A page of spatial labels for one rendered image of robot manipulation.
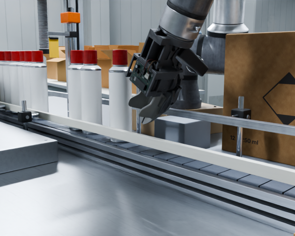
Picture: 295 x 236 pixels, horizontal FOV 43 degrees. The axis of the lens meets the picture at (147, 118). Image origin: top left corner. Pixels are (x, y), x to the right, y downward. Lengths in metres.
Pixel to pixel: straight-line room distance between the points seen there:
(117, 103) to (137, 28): 5.66
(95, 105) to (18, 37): 4.79
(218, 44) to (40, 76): 0.52
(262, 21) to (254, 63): 7.69
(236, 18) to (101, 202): 0.65
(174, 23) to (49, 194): 0.37
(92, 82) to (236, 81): 0.34
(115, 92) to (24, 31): 4.92
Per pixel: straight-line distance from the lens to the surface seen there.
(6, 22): 5.65
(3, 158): 0.83
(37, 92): 1.14
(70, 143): 0.94
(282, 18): 9.02
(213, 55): 1.08
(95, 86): 0.91
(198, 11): 0.65
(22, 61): 1.24
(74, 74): 0.96
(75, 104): 0.97
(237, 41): 0.86
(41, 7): 1.34
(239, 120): 0.68
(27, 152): 0.85
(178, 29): 0.66
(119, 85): 0.81
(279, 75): 0.81
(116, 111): 0.82
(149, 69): 0.67
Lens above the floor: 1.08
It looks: 10 degrees down
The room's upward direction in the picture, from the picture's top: straight up
